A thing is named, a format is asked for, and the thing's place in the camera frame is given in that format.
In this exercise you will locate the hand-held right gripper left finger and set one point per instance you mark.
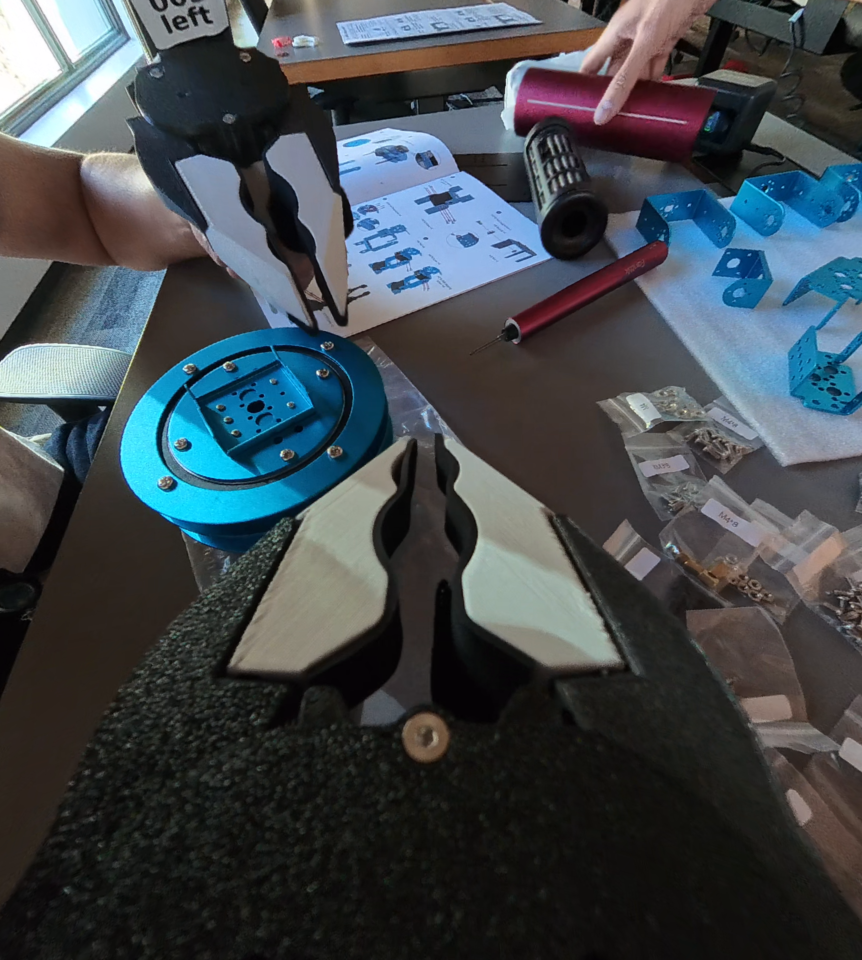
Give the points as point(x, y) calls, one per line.
point(326, 585)

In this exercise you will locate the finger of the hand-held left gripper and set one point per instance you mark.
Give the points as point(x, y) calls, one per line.
point(311, 187)
point(228, 217)

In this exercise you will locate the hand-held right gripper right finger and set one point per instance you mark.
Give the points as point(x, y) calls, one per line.
point(536, 585)

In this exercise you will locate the small blue U bracket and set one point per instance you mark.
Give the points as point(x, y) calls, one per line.
point(258, 405)

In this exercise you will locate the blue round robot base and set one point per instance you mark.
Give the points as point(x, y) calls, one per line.
point(153, 465)

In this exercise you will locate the red electric screwdriver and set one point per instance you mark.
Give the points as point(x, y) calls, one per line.
point(588, 292)

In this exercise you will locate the person's left forearm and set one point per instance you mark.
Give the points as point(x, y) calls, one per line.
point(63, 202)

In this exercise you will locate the wood-edged office desk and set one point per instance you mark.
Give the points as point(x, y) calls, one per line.
point(401, 56)

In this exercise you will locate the grey desk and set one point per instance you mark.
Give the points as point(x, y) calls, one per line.
point(521, 390)

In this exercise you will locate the white instruction booklet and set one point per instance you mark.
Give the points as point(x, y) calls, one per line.
point(446, 225)

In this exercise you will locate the black flat panel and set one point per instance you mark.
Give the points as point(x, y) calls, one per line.
point(495, 176)

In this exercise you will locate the printed paper sheet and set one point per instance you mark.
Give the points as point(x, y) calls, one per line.
point(438, 22)

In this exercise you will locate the large clear plastic bag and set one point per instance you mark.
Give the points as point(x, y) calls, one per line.
point(416, 390)

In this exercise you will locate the white mesh chair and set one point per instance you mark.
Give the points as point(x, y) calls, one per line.
point(56, 371)

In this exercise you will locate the pile of labelled screw bags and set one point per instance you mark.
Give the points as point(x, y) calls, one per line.
point(776, 562)

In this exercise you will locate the black bit holder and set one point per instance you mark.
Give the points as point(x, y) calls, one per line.
point(566, 187)

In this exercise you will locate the person's dark trousers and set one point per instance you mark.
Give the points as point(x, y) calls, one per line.
point(82, 442)

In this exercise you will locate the white foam sheet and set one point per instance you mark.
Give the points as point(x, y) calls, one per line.
point(738, 322)

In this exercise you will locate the red cylindrical case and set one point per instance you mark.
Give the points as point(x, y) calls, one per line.
point(648, 112)

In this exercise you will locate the portable power station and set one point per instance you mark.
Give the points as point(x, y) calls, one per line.
point(738, 105)

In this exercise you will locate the small blue angle bracket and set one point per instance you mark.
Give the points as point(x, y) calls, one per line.
point(746, 277)

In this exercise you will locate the blue wide U bracket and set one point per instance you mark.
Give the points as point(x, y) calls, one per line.
point(843, 277)

